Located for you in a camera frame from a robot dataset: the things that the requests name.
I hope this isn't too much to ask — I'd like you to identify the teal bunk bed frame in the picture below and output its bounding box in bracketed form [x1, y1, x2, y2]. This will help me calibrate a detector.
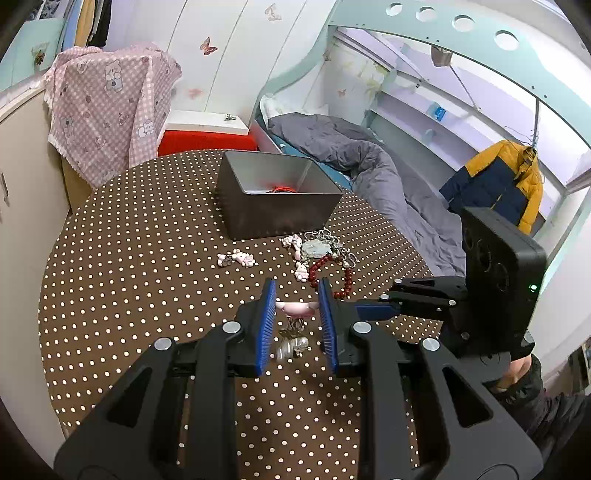
[248, 0, 591, 259]

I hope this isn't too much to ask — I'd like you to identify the pink bow keychain charm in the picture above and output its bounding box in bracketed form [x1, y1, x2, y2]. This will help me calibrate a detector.
[275, 300, 322, 361]

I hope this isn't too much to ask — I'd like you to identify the red storage box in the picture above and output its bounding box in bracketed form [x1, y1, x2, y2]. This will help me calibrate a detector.
[157, 129, 259, 158]

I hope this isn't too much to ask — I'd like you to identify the person's right forearm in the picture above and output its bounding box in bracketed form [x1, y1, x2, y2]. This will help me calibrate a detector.
[489, 354, 591, 462]

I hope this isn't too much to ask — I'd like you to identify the wooden cabinet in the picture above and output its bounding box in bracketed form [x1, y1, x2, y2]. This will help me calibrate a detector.
[59, 150, 95, 215]

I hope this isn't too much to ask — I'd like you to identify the grey metal box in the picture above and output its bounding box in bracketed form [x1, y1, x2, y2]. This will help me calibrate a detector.
[215, 150, 344, 242]

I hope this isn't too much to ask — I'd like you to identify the grey duvet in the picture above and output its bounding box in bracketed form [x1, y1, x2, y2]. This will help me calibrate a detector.
[267, 113, 468, 278]

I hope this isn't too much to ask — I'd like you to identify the white pink bunny charm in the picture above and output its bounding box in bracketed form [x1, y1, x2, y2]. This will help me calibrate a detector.
[217, 248, 256, 269]

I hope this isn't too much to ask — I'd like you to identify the red bead bracelet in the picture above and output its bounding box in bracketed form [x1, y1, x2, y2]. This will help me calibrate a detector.
[308, 256, 356, 300]

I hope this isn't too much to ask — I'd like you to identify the yellow navy puffer jacket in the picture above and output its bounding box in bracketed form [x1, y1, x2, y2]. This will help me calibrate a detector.
[438, 139, 545, 236]

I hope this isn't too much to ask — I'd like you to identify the white low cabinet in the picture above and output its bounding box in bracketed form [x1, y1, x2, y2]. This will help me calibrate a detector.
[0, 85, 72, 402]

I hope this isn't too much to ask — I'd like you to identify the white pink mushroom charm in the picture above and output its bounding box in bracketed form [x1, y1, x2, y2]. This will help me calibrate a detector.
[281, 234, 304, 260]

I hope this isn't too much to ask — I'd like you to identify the round polka dot table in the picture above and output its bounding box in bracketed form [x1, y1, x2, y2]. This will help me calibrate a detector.
[39, 148, 445, 480]

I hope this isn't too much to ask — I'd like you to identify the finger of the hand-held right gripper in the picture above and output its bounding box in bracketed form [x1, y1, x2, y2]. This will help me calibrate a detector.
[355, 294, 456, 322]
[390, 275, 467, 302]

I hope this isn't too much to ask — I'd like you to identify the hanging clothes row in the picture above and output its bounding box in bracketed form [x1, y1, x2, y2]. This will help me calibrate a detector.
[62, 0, 114, 49]

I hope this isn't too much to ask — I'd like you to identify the white box lid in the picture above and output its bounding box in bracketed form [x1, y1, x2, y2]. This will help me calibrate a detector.
[163, 109, 253, 136]

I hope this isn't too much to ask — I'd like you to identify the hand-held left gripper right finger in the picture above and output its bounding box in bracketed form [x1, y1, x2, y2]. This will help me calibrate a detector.
[318, 277, 544, 480]

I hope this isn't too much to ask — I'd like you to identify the pink checkered bear cloth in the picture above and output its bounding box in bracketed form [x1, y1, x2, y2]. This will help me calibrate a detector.
[45, 43, 184, 188]

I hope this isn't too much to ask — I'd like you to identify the pale stone pendant silver chain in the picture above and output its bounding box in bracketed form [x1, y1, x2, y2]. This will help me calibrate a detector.
[301, 228, 359, 269]

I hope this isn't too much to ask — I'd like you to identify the white wardrobe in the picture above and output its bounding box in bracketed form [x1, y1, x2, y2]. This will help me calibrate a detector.
[108, 0, 345, 127]

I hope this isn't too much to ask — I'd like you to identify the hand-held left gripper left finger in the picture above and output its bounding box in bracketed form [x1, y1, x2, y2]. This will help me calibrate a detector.
[53, 278, 278, 480]

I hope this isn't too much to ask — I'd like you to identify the teal drawer unit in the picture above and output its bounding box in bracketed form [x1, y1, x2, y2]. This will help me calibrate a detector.
[0, 17, 70, 93]

